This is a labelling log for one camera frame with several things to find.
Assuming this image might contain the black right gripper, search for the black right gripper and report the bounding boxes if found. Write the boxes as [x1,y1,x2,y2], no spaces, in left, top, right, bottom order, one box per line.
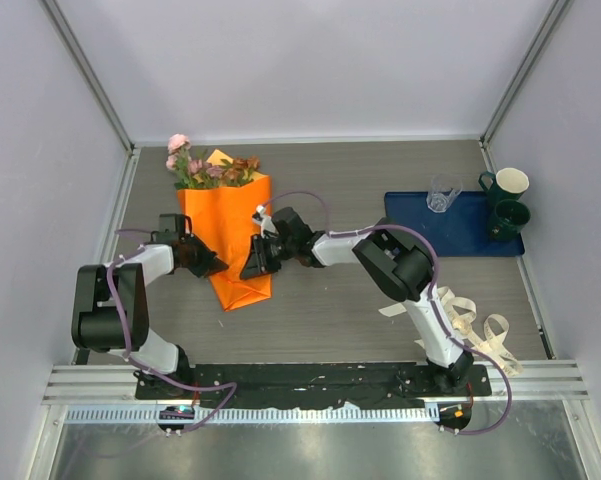
[241,234,297,281]

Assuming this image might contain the orange wrapping paper sheet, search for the orange wrapping paper sheet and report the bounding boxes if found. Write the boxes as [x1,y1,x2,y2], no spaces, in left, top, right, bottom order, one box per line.
[175,149,272,311]

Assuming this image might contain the pink fake flower stem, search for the pink fake flower stem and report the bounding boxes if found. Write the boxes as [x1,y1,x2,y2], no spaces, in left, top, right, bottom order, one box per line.
[166,134,191,188]
[182,153,225,189]

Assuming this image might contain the orange fake flower stem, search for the orange fake flower stem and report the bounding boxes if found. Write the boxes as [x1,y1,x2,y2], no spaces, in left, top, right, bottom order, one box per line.
[221,156,260,187]

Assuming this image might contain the cream printed ribbon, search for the cream printed ribbon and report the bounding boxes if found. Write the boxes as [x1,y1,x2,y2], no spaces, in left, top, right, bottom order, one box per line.
[378,285,524,377]

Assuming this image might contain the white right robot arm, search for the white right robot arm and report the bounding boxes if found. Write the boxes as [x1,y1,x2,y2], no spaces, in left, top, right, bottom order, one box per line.
[240,207,474,395]

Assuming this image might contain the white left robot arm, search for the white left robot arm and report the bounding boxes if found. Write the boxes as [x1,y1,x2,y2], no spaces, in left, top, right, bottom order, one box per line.
[71,214,228,399]

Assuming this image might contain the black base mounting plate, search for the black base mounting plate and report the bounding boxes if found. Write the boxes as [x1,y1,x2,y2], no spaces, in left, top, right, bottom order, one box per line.
[134,362,492,409]

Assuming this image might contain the clear plastic cup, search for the clear plastic cup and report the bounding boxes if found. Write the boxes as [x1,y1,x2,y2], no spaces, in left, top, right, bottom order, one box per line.
[426,174,463,214]

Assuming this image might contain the blue plastic tray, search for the blue plastic tray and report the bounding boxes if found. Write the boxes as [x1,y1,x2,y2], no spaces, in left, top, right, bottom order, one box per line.
[384,192,525,258]

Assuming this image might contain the dark green mug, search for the dark green mug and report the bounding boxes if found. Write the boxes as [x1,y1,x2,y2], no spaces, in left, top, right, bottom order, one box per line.
[487,199,531,242]

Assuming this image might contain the green mug white interior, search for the green mug white interior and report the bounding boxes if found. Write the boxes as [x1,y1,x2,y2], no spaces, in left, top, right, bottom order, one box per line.
[478,168,530,208]

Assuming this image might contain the aluminium front rail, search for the aluminium front rail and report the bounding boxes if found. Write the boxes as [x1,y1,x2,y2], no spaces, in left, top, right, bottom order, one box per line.
[43,360,588,430]

